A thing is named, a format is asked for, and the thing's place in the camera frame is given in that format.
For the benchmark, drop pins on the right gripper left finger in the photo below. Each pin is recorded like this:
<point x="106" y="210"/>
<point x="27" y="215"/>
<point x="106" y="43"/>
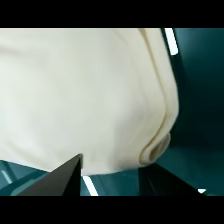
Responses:
<point x="65" y="181"/>

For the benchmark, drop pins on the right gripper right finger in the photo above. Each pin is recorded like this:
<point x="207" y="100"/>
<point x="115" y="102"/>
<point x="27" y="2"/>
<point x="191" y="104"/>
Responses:
<point x="160" y="183"/>

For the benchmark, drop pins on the cream shirt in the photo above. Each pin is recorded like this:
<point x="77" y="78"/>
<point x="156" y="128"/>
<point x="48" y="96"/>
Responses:
<point x="83" y="93"/>

